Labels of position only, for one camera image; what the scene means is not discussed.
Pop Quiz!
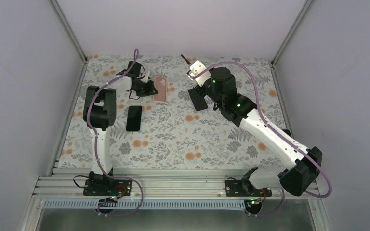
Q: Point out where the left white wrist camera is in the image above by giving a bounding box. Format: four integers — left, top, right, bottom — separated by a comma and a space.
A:
139, 71, 150, 83

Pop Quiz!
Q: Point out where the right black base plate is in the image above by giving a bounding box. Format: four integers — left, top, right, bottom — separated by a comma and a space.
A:
225, 177, 273, 197

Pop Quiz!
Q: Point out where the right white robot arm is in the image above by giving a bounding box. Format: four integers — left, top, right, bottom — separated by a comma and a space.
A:
188, 64, 322, 196

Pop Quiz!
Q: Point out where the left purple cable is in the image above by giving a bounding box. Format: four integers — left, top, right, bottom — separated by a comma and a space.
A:
86, 48, 144, 218

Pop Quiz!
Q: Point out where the grey slotted cable duct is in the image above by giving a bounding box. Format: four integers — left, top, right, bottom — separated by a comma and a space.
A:
42, 198, 245, 210

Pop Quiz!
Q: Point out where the aluminium rail frame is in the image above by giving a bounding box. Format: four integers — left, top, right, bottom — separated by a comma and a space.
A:
20, 169, 331, 231

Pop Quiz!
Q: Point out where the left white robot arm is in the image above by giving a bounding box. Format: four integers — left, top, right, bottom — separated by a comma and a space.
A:
83, 61, 158, 195

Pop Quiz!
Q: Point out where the clear phone case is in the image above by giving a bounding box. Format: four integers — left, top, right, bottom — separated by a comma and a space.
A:
127, 95, 146, 105

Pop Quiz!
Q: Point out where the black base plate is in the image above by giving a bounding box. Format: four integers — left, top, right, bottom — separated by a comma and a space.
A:
225, 177, 273, 197
83, 179, 132, 197

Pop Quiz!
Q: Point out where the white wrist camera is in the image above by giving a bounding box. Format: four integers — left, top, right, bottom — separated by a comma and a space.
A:
139, 71, 150, 83
187, 60, 211, 87

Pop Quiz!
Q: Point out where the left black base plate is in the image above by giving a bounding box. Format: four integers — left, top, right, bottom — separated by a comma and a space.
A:
83, 179, 132, 197

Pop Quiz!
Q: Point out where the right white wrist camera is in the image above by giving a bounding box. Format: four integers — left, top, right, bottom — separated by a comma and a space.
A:
187, 60, 211, 87

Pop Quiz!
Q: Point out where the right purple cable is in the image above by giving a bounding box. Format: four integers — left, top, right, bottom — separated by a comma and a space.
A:
188, 62, 333, 218

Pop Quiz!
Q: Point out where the purple cable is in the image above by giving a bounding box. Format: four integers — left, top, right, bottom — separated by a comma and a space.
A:
86, 48, 144, 218
188, 62, 333, 218

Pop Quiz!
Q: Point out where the floral table mat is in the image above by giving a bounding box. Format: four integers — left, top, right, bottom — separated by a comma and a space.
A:
58, 55, 286, 170

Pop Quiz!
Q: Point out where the black phone from pink case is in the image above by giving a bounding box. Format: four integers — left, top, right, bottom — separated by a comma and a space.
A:
180, 54, 191, 65

